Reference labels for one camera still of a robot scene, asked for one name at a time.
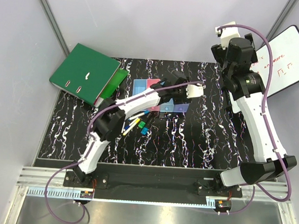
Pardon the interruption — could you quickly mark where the light blue bin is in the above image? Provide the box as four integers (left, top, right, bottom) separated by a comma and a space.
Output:
160, 98, 174, 112
132, 79, 147, 96

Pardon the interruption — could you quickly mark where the green eraser cap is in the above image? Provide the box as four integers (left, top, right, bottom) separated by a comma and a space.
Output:
138, 121, 146, 129

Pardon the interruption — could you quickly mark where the blue eraser cap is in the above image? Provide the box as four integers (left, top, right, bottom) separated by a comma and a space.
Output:
141, 127, 148, 135

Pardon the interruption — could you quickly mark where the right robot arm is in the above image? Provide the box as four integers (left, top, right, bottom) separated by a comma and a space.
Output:
211, 34, 297, 196

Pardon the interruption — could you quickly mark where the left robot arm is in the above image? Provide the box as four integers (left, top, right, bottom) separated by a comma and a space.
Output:
73, 71, 195, 187

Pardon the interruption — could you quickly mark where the purple bin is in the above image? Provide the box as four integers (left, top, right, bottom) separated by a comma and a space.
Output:
173, 103, 190, 113

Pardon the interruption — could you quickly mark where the pink bin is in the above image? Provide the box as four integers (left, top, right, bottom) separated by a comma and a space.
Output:
146, 79, 160, 111

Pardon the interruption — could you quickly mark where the white blue-capped marker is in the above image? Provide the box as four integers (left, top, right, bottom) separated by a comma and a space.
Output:
128, 110, 150, 121

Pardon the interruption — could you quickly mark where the yellow-tipped white marker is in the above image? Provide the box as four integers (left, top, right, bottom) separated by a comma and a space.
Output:
129, 118, 141, 128

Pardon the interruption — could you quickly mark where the white marker blue tip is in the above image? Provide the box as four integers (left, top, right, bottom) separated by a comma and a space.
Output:
122, 127, 133, 136

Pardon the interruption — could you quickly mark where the green transparent folder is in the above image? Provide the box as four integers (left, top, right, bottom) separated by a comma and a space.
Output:
100, 68, 129, 99

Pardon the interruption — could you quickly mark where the white whiteboard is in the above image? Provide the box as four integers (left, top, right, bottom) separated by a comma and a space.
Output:
251, 22, 299, 100

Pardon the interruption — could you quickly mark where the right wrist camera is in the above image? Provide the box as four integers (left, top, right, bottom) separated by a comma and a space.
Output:
215, 27, 240, 50

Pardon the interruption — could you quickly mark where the green ring binder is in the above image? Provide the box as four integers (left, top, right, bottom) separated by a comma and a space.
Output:
49, 43, 120, 105

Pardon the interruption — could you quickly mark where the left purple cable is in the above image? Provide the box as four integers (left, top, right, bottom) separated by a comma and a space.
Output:
42, 72, 205, 224

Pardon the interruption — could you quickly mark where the purple cable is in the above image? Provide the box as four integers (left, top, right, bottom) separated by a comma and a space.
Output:
205, 23, 299, 220
42, 72, 205, 224

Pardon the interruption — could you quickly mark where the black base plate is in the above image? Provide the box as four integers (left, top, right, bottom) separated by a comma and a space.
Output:
63, 163, 242, 206

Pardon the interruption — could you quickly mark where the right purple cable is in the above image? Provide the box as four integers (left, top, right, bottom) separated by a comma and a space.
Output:
205, 23, 299, 220

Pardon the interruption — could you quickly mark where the aluminium frame rail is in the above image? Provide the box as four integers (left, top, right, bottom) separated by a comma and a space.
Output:
17, 160, 289, 213

